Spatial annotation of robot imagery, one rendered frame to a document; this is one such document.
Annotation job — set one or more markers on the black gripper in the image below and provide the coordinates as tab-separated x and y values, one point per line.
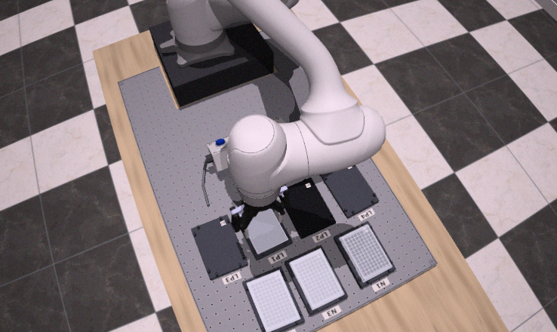
242	220

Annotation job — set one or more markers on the white button panel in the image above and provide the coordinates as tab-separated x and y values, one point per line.
217	155

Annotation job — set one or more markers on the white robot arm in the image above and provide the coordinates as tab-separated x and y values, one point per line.
333	132

